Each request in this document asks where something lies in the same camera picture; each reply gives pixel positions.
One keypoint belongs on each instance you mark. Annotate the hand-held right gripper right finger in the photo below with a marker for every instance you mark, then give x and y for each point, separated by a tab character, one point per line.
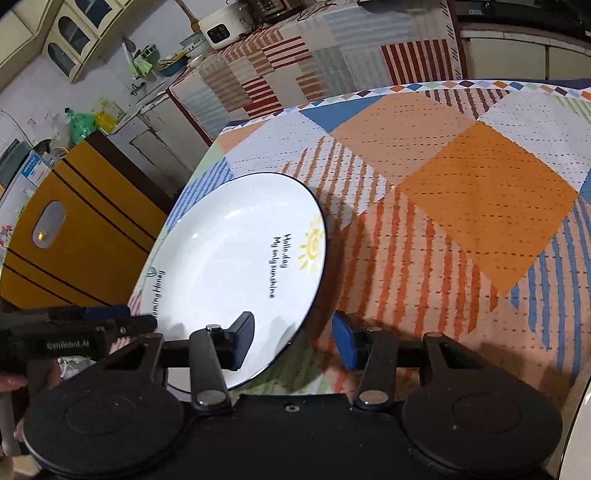
346	341

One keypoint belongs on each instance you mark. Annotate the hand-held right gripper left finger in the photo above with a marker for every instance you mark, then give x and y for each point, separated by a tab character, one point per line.
242	339

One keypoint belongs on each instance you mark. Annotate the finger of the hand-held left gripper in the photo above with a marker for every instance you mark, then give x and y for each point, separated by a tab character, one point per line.
104	312
134	325

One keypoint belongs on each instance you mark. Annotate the white plate with sun print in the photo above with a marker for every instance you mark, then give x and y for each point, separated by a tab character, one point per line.
221	258

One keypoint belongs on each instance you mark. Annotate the person's left hand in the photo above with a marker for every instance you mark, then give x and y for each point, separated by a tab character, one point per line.
11	383

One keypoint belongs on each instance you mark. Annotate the yellow wooden chair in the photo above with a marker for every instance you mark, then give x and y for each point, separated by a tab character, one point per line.
92	230

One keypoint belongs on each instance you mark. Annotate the white appliance with blue label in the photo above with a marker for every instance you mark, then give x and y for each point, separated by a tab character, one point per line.
27	184

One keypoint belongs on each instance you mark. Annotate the green plastic bag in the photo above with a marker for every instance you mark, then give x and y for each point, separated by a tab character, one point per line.
83	124

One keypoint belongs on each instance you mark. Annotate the metal faucet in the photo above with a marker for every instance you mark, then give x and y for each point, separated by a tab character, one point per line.
138	86

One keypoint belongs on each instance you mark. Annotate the green cloth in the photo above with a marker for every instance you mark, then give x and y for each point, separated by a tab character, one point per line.
144	68

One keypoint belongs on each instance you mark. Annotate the blue bowl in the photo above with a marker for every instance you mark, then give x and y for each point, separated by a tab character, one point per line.
173	67

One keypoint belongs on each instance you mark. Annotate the striped counter cloth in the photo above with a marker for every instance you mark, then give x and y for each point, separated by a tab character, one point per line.
286	69

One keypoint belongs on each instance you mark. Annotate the wooden spatula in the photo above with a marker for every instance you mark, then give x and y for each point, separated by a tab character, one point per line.
189	16

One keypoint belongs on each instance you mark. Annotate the white rice cooker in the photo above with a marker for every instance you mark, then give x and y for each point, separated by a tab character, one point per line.
224	27

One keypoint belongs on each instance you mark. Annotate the cream cabinet under stove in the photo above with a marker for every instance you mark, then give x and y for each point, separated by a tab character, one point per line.
526	55

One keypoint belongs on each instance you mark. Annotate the cream wall cabinets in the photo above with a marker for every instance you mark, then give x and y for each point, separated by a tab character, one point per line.
69	37

